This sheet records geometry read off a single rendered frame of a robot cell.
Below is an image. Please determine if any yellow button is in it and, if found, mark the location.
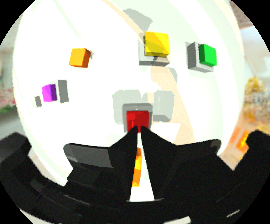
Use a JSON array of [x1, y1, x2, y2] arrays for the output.
[[138, 31, 171, 67]]

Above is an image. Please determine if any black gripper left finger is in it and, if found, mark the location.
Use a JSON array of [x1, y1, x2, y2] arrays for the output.
[[63, 127, 139, 201]]

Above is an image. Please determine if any dark grey block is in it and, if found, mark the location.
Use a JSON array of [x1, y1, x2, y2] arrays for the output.
[[30, 95, 43, 108]]

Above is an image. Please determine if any green button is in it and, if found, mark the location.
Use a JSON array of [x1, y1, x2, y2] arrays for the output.
[[187, 41, 217, 73]]

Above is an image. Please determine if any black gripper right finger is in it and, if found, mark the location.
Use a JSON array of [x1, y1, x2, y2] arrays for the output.
[[140, 125, 221, 200]]

